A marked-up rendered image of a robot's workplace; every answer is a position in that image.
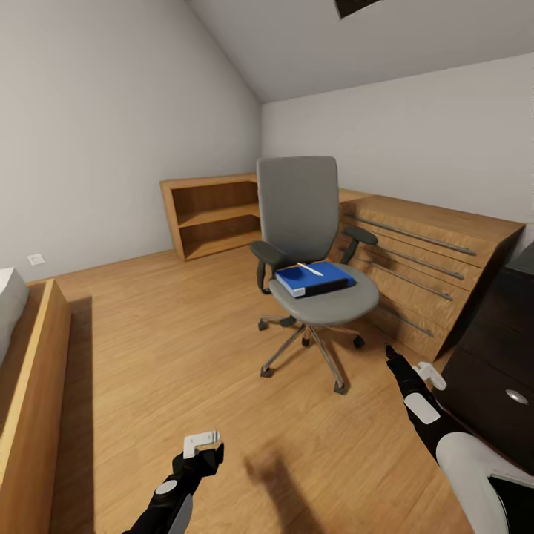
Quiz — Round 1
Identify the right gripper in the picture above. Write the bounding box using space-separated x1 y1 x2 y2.
386 346 426 389

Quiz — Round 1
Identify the folder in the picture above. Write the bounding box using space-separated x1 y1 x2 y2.
274 261 352 297

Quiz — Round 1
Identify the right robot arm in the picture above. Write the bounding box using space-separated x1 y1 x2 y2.
386 346 534 534

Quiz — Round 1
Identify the swivel chair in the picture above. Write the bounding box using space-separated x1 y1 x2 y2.
248 155 380 395

